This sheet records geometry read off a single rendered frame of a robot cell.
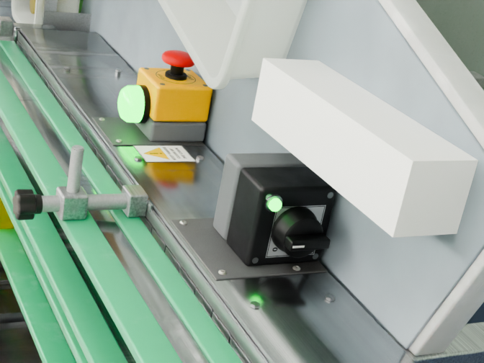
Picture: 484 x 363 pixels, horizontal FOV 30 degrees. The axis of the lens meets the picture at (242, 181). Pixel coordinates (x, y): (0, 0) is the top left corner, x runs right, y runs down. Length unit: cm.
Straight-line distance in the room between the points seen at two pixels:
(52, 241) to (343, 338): 39
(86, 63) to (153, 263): 53
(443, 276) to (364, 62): 21
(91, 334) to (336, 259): 24
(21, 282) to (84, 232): 25
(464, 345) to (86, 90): 62
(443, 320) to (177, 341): 21
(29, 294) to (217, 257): 33
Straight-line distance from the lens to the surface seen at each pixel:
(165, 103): 104
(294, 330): 75
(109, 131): 107
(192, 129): 107
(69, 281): 94
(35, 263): 101
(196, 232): 86
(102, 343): 85
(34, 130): 110
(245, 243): 82
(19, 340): 124
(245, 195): 82
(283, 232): 80
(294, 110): 79
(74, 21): 151
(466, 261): 70
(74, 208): 89
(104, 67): 130
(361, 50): 81
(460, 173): 68
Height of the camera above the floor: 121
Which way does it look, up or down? 27 degrees down
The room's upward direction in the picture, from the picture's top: 91 degrees counter-clockwise
